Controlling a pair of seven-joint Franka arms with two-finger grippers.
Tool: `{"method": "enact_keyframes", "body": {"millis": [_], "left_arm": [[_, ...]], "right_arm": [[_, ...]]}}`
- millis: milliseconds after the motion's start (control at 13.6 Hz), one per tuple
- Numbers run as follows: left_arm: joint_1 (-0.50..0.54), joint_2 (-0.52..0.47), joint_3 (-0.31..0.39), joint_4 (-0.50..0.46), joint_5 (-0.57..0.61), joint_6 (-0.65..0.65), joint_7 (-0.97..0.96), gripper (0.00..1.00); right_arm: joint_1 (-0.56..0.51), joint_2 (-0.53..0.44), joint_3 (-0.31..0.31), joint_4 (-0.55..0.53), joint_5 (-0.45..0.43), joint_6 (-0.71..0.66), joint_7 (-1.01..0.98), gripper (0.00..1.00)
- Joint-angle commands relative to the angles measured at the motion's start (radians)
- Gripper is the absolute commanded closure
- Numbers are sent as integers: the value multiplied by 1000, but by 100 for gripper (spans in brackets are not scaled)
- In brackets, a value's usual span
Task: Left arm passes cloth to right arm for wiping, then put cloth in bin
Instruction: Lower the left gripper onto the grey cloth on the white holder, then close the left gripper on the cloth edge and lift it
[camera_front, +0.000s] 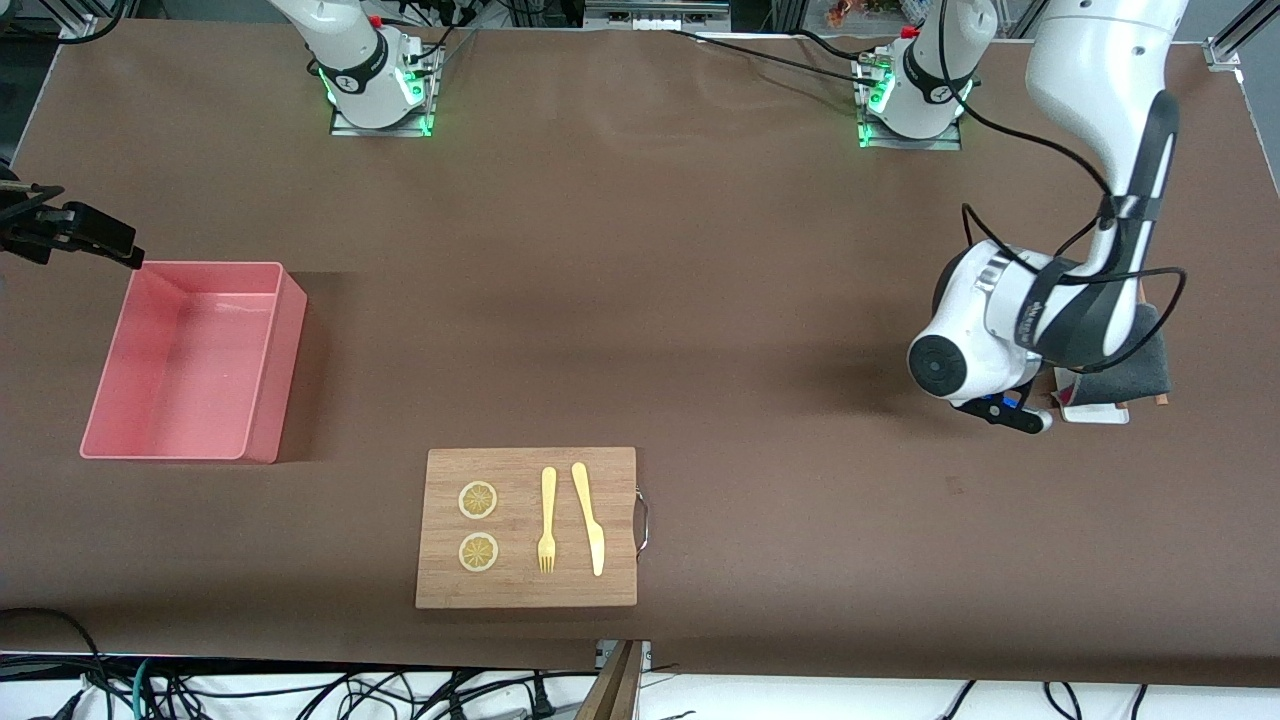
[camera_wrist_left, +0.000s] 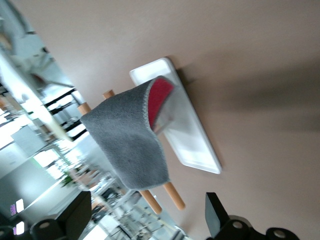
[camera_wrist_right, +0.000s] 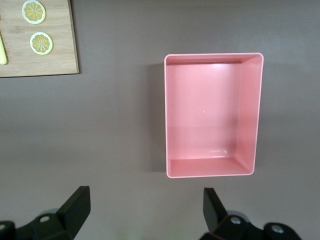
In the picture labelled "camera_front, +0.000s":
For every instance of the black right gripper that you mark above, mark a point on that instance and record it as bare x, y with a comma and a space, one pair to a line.
42, 229

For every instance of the grey and red cloth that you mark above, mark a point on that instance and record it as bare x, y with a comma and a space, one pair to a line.
1140, 378

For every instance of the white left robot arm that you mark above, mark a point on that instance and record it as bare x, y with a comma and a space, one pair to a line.
1090, 70

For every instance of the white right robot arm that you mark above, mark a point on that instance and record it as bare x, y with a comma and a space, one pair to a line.
350, 50

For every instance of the pink plastic bin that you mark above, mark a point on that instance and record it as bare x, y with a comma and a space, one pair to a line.
180, 360

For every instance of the aluminium corner profile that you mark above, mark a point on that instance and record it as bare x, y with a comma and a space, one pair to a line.
78, 20
1225, 52

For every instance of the lemon slice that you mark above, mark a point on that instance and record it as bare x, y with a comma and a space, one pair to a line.
478, 500
478, 552

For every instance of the yellow plastic fork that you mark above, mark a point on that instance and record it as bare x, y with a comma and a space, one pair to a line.
548, 500

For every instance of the wooden cutting board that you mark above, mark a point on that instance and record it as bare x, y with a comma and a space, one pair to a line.
520, 590

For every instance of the yellow plastic knife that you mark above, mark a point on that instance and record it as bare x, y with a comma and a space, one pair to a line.
590, 520

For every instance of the wooden beam under table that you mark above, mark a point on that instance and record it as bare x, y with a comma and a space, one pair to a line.
615, 690

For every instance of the white rectangular tray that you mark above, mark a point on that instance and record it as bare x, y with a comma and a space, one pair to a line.
1095, 415

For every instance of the wooden stick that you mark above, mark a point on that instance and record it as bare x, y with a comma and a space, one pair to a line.
1161, 399

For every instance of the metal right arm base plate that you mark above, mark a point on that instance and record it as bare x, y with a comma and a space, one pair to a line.
345, 128

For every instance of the aluminium frame behind table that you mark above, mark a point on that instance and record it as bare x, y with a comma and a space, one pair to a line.
650, 12

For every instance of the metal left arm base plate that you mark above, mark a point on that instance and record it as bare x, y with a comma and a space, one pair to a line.
950, 143

